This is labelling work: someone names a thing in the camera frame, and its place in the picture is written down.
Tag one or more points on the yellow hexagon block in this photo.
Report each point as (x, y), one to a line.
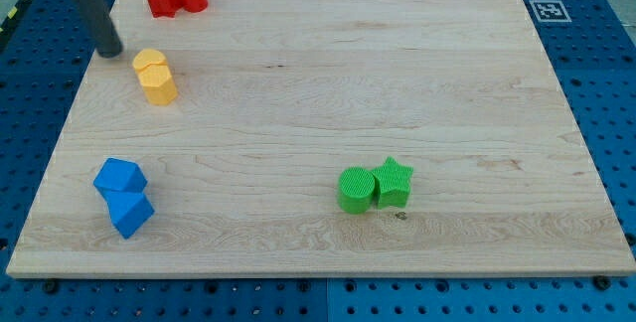
(158, 85)

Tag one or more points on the yellow heart block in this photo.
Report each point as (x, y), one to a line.
(148, 57)

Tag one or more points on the green cylinder block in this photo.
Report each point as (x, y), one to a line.
(356, 187)

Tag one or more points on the wooden board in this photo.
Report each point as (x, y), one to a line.
(276, 98)

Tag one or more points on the green star block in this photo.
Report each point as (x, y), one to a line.
(393, 183)

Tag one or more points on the blue triangular block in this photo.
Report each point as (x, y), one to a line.
(128, 211)

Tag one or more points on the blue cube block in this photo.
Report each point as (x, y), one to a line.
(120, 176)

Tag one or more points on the white fiducial marker tag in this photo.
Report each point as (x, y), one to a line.
(550, 11)

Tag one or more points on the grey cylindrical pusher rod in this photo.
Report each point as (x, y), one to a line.
(96, 17)

